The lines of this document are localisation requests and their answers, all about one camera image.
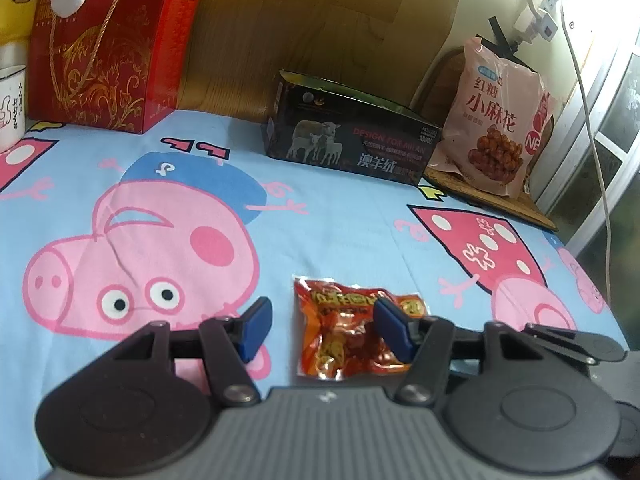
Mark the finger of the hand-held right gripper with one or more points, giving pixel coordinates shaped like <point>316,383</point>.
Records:
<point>595,350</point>

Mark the red gift bag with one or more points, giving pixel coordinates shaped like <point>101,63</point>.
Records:
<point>110,60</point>

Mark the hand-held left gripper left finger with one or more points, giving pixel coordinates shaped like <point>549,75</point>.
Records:
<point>255,327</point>

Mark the white enamel mug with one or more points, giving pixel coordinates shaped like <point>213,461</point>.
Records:
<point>10,110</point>

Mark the black cardboard box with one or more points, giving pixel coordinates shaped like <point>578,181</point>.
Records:
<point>350,145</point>

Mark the yellow plush toy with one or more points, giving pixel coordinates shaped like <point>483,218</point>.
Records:
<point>17,5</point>

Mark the pink snack bag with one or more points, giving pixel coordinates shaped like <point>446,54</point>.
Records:
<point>495,120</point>

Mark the white window frame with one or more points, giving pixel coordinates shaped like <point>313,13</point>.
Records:
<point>582,225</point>

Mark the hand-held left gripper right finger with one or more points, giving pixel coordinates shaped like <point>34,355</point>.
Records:
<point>395,330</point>

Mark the red snack packet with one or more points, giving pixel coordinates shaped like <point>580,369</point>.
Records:
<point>340,330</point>

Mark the wooden headboard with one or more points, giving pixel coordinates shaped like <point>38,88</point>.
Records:
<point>325,20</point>

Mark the cartoon pig printed bed sheet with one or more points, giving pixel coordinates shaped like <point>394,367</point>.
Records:
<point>325,220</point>

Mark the white charger adapter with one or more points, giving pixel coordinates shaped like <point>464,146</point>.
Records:
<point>537,27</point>

